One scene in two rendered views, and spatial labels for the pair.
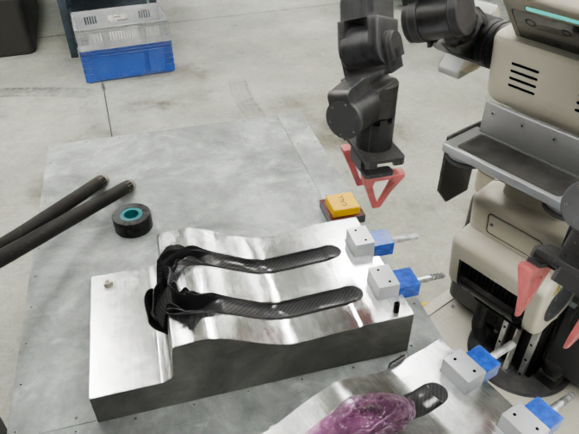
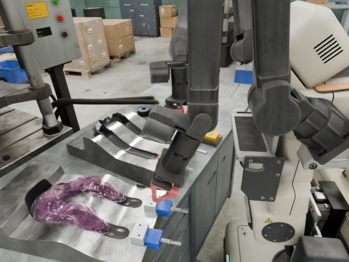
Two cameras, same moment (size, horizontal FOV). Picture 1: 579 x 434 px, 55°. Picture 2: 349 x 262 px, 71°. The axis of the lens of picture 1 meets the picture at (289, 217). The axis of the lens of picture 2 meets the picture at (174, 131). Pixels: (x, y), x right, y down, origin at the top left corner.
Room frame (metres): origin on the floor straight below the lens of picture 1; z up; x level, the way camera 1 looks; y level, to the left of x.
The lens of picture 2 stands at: (0.20, -0.69, 1.45)
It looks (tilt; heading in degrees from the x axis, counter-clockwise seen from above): 32 degrees down; 47
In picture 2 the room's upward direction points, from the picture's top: 3 degrees counter-clockwise
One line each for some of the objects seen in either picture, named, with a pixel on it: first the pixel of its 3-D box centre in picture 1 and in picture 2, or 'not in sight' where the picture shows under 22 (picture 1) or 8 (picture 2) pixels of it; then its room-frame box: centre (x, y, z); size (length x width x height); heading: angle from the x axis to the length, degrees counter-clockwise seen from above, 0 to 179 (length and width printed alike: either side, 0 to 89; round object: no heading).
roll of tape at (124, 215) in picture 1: (133, 220); (144, 111); (0.94, 0.34, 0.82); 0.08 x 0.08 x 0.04
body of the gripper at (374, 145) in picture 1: (374, 133); (179, 90); (0.76, -0.13, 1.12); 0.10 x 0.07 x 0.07; 15
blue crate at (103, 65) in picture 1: (125, 52); (256, 74); (3.76, 1.13, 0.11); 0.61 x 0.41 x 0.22; 109
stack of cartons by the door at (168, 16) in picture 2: not in sight; (174, 21); (5.57, 4.78, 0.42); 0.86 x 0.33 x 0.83; 109
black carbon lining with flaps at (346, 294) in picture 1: (252, 278); (129, 133); (0.65, 0.06, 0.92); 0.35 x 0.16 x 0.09; 105
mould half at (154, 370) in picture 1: (243, 297); (129, 141); (0.66, 0.08, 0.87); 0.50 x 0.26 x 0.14; 105
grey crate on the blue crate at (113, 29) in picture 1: (121, 27); (257, 63); (3.75, 1.13, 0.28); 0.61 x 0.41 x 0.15; 109
